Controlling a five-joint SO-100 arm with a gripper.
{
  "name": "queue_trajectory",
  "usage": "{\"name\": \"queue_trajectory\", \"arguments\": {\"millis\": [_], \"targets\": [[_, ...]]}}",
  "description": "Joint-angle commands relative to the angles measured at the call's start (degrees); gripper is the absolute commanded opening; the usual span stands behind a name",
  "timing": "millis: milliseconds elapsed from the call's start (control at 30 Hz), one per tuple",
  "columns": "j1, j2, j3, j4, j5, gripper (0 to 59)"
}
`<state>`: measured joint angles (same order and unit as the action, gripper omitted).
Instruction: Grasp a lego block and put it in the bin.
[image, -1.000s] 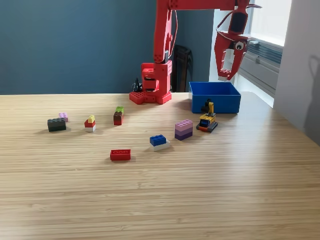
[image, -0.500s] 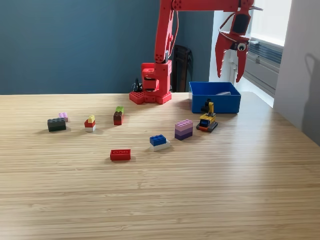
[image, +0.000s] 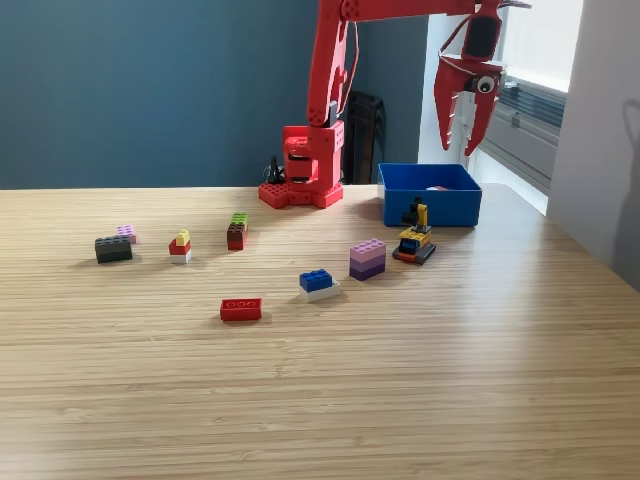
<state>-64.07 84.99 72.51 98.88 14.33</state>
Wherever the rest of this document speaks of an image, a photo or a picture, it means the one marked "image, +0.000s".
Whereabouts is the black brick stack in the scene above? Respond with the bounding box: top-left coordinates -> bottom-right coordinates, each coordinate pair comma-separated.
94,234 -> 134,265

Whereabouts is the blue plastic bin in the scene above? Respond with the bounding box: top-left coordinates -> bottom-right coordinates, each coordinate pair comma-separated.
377,162 -> 484,229

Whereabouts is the grey window vent unit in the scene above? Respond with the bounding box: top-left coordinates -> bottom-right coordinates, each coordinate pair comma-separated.
464,67 -> 569,194

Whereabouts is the white framed window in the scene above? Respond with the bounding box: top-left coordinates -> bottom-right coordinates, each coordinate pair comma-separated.
469,0 -> 586,95

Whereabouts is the black chair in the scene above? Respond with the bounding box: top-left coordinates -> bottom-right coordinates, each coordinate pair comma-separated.
343,88 -> 389,185

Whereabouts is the yellow toy digger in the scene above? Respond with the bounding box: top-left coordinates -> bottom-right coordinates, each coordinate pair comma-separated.
391,195 -> 437,266

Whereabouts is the pink and purple brick stack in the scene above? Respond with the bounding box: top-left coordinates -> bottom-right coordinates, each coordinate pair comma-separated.
348,238 -> 388,282

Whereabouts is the black table clamp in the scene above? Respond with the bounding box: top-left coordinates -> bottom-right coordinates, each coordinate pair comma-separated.
263,155 -> 287,184

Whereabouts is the blue on white brick stack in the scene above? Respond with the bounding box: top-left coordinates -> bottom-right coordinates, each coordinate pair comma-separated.
298,268 -> 342,303

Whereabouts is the green brown red brick stack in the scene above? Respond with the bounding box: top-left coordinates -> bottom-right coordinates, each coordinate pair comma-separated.
226,212 -> 250,252

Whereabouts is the red brick with circles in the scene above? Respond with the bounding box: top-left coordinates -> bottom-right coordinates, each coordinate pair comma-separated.
219,297 -> 263,322

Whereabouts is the yellow red white brick stack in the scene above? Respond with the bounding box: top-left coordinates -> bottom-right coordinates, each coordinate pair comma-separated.
168,229 -> 193,265

